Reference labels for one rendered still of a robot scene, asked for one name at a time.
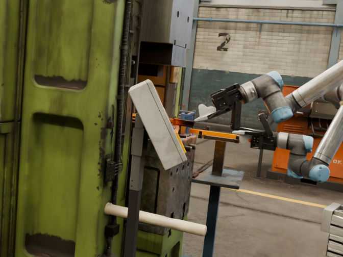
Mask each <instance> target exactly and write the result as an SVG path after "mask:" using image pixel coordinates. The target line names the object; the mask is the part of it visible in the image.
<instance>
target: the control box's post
mask: <svg viewBox="0 0 343 257"><path fill-rule="evenodd" d="M135 128H138V129H145V127H144V125H143V123H142V121H141V118H140V116H139V114H138V113H136V117H135ZM144 160H145V156H135V155H132V163H131V175H130V186H129V189H130V190H129V202H128V214H127V226H126V237H125V250H124V257H135V256H136V244H137V233H138V222H139V211H140V200H141V189H142V182H143V171H144Z"/></svg>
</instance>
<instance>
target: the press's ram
mask: <svg viewBox="0 0 343 257"><path fill-rule="evenodd" d="M193 11H194V0H144V7H143V19H142V31H141V42H146V43H161V44H173V45H176V46H180V47H183V48H186V49H190V40H191V30H192V20H193Z"/></svg>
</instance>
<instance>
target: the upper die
mask: <svg viewBox="0 0 343 257"><path fill-rule="evenodd" d="M186 50H187V49H186V48H183V47H180V46H176V45H173V44H161V43H146V42H141V43H140V54H139V63H146V64H157V65H164V66H173V67H185V60H186Z"/></svg>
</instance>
